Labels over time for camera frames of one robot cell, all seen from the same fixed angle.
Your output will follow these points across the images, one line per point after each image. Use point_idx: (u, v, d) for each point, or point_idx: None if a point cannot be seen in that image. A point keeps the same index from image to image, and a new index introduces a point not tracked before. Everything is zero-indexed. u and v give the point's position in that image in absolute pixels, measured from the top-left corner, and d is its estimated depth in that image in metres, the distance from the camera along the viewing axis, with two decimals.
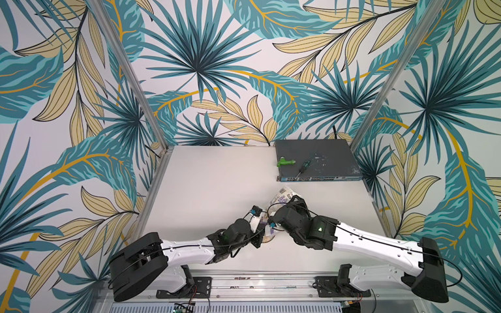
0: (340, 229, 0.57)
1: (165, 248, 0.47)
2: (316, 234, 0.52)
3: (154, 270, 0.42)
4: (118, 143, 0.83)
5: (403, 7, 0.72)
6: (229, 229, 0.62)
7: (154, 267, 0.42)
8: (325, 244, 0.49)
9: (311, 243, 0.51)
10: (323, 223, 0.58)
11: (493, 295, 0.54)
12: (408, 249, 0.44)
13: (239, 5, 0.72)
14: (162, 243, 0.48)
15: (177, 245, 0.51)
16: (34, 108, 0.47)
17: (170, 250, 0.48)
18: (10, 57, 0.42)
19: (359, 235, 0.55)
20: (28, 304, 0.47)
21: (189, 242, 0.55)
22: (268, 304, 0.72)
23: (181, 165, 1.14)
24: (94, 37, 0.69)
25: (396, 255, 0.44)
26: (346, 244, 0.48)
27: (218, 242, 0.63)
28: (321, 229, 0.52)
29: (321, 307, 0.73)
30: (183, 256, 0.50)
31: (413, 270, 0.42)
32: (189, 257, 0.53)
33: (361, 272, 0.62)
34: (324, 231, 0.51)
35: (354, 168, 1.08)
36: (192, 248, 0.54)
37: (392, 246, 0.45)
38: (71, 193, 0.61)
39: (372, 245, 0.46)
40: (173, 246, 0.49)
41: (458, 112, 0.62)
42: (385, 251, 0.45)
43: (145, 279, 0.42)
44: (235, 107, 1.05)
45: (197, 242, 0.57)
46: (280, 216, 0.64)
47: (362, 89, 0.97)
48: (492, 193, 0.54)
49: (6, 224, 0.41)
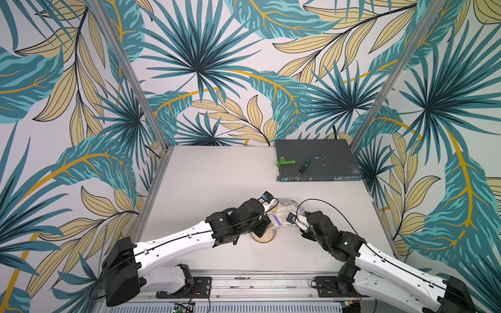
0: (366, 246, 0.55)
1: (139, 253, 0.42)
2: (340, 246, 0.57)
3: (129, 278, 0.38)
4: (118, 143, 0.83)
5: (404, 7, 0.72)
6: (242, 207, 0.55)
7: (128, 275, 0.39)
8: (348, 257, 0.54)
9: (334, 253, 0.57)
10: (350, 237, 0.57)
11: (492, 295, 0.54)
12: (430, 282, 0.45)
13: (239, 5, 0.72)
14: (137, 248, 0.43)
15: (157, 244, 0.44)
16: (34, 107, 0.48)
17: (145, 253, 0.42)
18: (10, 57, 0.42)
19: (383, 257, 0.52)
20: (28, 304, 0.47)
21: (170, 240, 0.46)
22: (268, 304, 0.72)
23: (181, 165, 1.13)
24: (94, 38, 0.69)
25: (415, 283, 0.46)
26: (368, 263, 0.52)
27: (225, 223, 0.54)
28: (346, 242, 0.58)
29: (321, 307, 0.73)
30: (164, 256, 0.44)
31: (432, 303, 0.45)
32: (176, 252, 0.46)
33: (370, 281, 0.61)
34: (349, 246, 0.57)
35: (355, 168, 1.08)
36: (178, 242, 0.46)
37: (413, 274, 0.47)
38: (71, 193, 0.61)
39: (394, 270, 0.49)
40: (150, 248, 0.44)
41: (458, 112, 0.62)
42: (405, 278, 0.47)
43: (122, 288, 0.40)
44: (235, 107, 1.05)
45: (186, 233, 0.48)
46: (314, 220, 0.61)
47: (361, 89, 0.97)
48: (492, 193, 0.54)
49: (6, 224, 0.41)
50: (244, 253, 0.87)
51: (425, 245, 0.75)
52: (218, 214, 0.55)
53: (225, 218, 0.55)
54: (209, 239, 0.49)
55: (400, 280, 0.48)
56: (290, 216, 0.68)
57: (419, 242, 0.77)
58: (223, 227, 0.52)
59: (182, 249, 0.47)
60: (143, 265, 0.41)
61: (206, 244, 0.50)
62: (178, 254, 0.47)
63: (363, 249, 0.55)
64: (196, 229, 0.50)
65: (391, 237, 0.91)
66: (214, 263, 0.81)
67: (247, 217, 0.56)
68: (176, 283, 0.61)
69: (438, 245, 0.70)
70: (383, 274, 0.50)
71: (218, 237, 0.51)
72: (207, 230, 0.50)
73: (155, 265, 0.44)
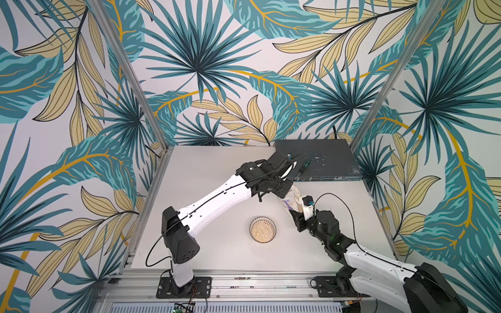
0: (355, 246, 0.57)
1: (184, 217, 0.44)
2: (337, 248, 0.64)
3: (184, 240, 0.42)
4: (118, 143, 0.83)
5: (403, 7, 0.72)
6: (274, 156, 0.54)
7: (181, 237, 0.41)
8: (340, 259, 0.61)
9: (329, 250, 0.65)
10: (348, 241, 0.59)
11: (492, 295, 0.54)
12: (401, 266, 0.49)
13: (239, 5, 0.72)
14: (181, 213, 0.45)
15: (197, 207, 0.46)
16: (34, 107, 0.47)
17: (190, 217, 0.44)
18: (10, 57, 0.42)
19: (364, 251, 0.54)
20: (28, 304, 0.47)
21: (208, 199, 0.47)
22: (269, 304, 0.72)
23: (181, 165, 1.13)
24: (94, 38, 0.69)
25: (389, 269, 0.50)
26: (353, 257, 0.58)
27: (258, 171, 0.51)
28: (339, 244, 0.65)
29: (321, 307, 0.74)
30: (207, 216, 0.46)
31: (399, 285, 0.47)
32: (216, 210, 0.47)
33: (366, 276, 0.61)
34: (341, 245, 0.64)
35: (355, 168, 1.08)
36: (215, 201, 0.46)
37: (388, 262, 0.51)
38: (70, 193, 0.60)
39: (373, 259, 0.54)
40: (192, 211, 0.45)
41: (458, 112, 0.62)
42: (380, 265, 0.52)
43: (181, 248, 0.44)
44: (235, 108, 1.05)
45: (221, 188, 0.48)
46: (323, 220, 0.65)
47: (361, 89, 0.97)
48: (492, 193, 0.54)
49: (6, 224, 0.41)
50: (245, 253, 0.87)
51: (425, 245, 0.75)
52: (246, 163, 0.52)
53: (256, 167, 0.52)
54: (244, 190, 0.48)
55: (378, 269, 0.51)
56: (307, 199, 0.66)
57: (419, 242, 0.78)
58: (258, 175, 0.50)
59: (222, 207, 0.48)
60: (191, 227, 0.44)
61: (243, 196, 0.50)
62: (220, 211, 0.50)
63: (351, 247, 0.62)
64: (228, 184, 0.49)
65: (391, 237, 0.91)
66: (214, 263, 0.81)
67: (280, 166, 0.56)
68: (182, 280, 0.62)
69: (438, 245, 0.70)
70: (366, 267, 0.55)
71: (253, 184, 0.49)
72: (241, 182, 0.49)
73: (201, 225, 0.47)
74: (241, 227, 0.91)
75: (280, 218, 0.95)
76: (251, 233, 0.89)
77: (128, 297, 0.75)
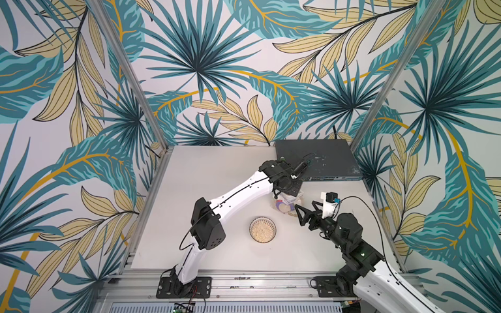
0: (383, 263, 0.54)
1: (216, 206, 0.50)
2: (358, 256, 0.56)
3: (216, 227, 0.47)
4: (118, 143, 0.83)
5: (404, 7, 0.72)
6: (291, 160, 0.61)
7: (214, 224, 0.47)
8: (361, 269, 0.55)
9: (348, 259, 0.57)
10: (370, 249, 0.57)
11: (492, 295, 0.54)
12: None
13: (239, 4, 0.72)
14: (212, 202, 0.50)
15: (227, 197, 0.51)
16: (34, 107, 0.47)
17: (220, 206, 0.50)
18: (10, 57, 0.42)
19: (398, 280, 0.51)
20: (28, 304, 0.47)
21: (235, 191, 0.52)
22: (268, 304, 0.72)
23: (181, 165, 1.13)
24: (94, 38, 0.69)
25: None
26: (381, 281, 0.52)
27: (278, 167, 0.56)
28: (363, 253, 0.57)
29: (321, 307, 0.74)
30: (235, 207, 0.51)
31: None
32: (244, 201, 0.53)
33: (373, 290, 0.61)
34: (366, 258, 0.56)
35: (355, 168, 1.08)
36: (242, 192, 0.52)
37: (425, 306, 0.47)
38: (70, 193, 0.60)
39: (408, 297, 0.48)
40: (222, 201, 0.51)
41: (458, 112, 0.62)
42: (415, 306, 0.48)
43: (212, 235, 0.49)
44: (235, 108, 1.05)
45: (247, 182, 0.54)
46: (344, 223, 0.56)
47: (362, 89, 0.97)
48: (492, 193, 0.54)
49: (6, 224, 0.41)
50: (245, 252, 0.87)
51: (424, 245, 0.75)
52: (268, 162, 0.57)
53: (276, 164, 0.57)
54: (269, 184, 0.54)
55: (409, 307, 0.49)
56: (331, 195, 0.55)
57: (419, 242, 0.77)
58: (278, 171, 0.55)
59: (247, 199, 0.53)
60: (221, 216, 0.49)
61: (267, 190, 0.56)
62: (246, 204, 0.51)
63: (379, 265, 0.54)
64: (254, 178, 0.54)
65: (391, 237, 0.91)
66: (214, 263, 0.81)
67: (297, 167, 0.62)
68: (190, 276, 0.64)
69: (438, 245, 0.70)
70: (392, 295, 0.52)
71: (273, 178, 0.54)
72: (264, 177, 0.54)
73: (229, 216, 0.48)
74: (241, 227, 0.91)
75: (280, 218, 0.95)
76: (251, 233, 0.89)
77: (128, 297, 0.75)
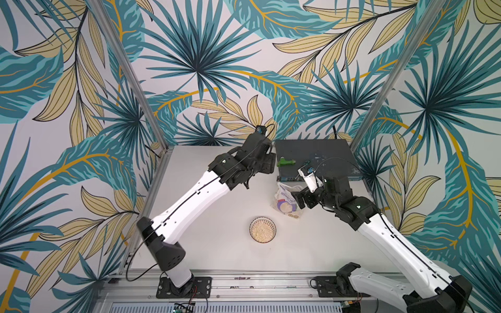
0: (378, 217, 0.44)
1: (158, 225, 0.42)
2: (350, 206, 0.52)
3: (160, 250, 0.40)
4: (118, 143, 0.83)
5: (403, 7, 0.72)
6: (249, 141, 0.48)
7: (157, 248, 0.39)
8: (355, 220, 0.49)
9: (339, 212, 0.52)
10: (365, 202, 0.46)
11: (493, 295, 0.54)
12: (434, 270, 0.41)
13: (239, 4, 0.72)
14: (155, 221, 0.42)
15: (171, 212, 0.43)
16: (34, 107, 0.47)
17: (164, 225, 0.41)
18: (10, 57, 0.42)
19: (393, 233, 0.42)
20: (28, 304, 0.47)
21: (181, 203, 0.43)
22: (268, 304, 0.72)
23: (181, 165, 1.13)
24: (94, 38, 0.69)
25: (418, 268, 0.42)
26: (374, 235, 0.47)
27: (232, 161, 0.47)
28: (359, 206, 0.52)
29: (321, 307, 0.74)
30: (182, 222, 0.43)
31: (424, 289, 0.41)
32: (192, 212, 0.44)
33: (364, 274, 0.62)
34: (362, 210, 0.51)
35: (355, 168, 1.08)
36: (188, 203, 0.43)
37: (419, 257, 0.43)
38: (70, 193, 0.60)
39: (402, 249, 0.44)
40: (167, 217, 0.42)
41: (458, 112, 0.62)
42: (409, 259, 0.43)
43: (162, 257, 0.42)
44: (235, 107, 1.05)
45: (194, 188, 0.44)
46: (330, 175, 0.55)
47: (361, 89, 0.97)
48: (492, 193, 0.54)
49: (6, 224, 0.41)
50: (244, 253, 0.87)
51: (424, 245, 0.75)
52: (220, 156, 0.47)
53: (230, 158, 0.48)
54: (219, 186, 0.44)
55: (401, 259, 0.44)
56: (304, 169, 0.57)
57: (419, 242, 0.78)
58: (231, 167, 0.45)
59: (196, 208, 0.44)
60: (166, 236, 0.41)
61: (220, 192, 0.46)
62: (197, 213, 0.46)
63: (374, 218, 0.49)
64: (201, 183, 0.45)
65: None
66: (214, 264, 0.81)
67: (257, 152, 0.50)
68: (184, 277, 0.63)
69: (438, 245, 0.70)
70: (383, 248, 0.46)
71: (226, 179, 0.44)
72: (214, 178, 0.45)
73: (179, 231, 0.44)
74: (241, 227, 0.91)
75: (280, 218, 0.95)
76: (251, 233, 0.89)
77: (128, 297, 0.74)
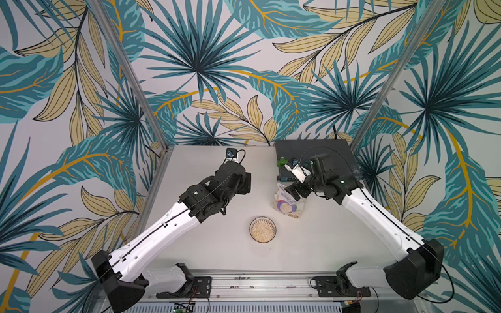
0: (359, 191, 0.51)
1: (115, 261, 0.39)
2: (334, 181, 0.56)
3: (114, 291, 0.36)
4: (118, 143, 0.83)
5: (404, 7, 0.72)
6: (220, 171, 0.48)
7: (111, 287, 0.36)
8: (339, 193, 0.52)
9: (326, 188, 0.54)
10: (348, 178, 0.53)
11: (492, 295, 0.54)
12: (409, 235, 0.44)
13: (239, 4, 0.72)
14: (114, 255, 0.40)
15: (133, 246, 0.40)
16: (34, 107, 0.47)
17: (123, 260, 0.39)
18: (10, 57, 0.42)
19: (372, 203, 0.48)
20: (28, 304, 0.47)
21: (145, 237, 0.41)
22: (268, 304, 0.72)
23: (181, 165, 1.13)
24: (94, 38, 0.69)
25: (393, 232, 0.44)
26: (355, 205, 0.50)
27: (203, 192, 0.47)
28: (342, 182, 0.55)
29: (321, 307, 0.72)
30: (144, 256, 0.41)
31: (399, 252, 0.42)
32: (157, 245, 0.42)
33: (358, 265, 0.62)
34: (345, 184, 0.54)
35: (355, 168, 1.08)
36: (152, 237, 0.41)
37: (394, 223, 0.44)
38: (70, 192, 0.60)
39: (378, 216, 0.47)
40: (126, 252, 0.40)
41: (458, 112, 0.62)
42: (384, 224, 0.46)
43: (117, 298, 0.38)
44: (235, 107, 1.05)
45: (161, 222, 0.43)
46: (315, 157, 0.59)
47: (362, 89, 0.97)
48: (492, 193, 0.54)
49: (6, 224, 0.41)
50: (244, 253, 0.87)
51: None
52: (191, 188, 0.48)
53: (201, 189, 0.48)
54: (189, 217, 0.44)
55: (379, 226, 0.46)
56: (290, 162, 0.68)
57: None
58: (203, 198, 0.46)
59: (160, 242, 0.42)
60: (124, 272, 0.38)
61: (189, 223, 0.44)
62: (164, 246, 0.44)
63: (355, 191, 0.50)
64: (171, 214, 0.44)
65: None
66: (214, 264, 0.81)
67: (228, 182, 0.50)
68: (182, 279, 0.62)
69: None
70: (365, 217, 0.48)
71: (197, 211, 0.44)
72: (184, 210, 0.44)
73: (140, 267, 0.41)
74: (241, 227, 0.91)
75: (280, 218, 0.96)
76: (251, 233, 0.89)
77: None
